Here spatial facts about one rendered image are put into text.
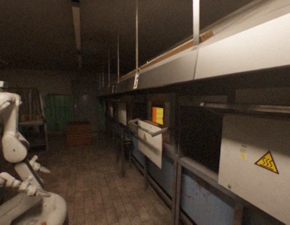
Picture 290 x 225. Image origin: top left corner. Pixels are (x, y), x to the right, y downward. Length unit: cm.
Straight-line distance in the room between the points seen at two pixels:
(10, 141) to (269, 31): 166
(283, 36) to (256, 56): 8
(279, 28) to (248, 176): 60
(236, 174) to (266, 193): 14
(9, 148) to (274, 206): 170
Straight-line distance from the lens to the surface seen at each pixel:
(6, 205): 194
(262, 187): 82
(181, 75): 79
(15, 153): 153
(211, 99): 101
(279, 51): 54
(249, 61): 57
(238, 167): 84
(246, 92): 91
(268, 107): 61
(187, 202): 160
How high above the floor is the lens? 141
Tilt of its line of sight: 6 degrees down
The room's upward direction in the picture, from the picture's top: straight up
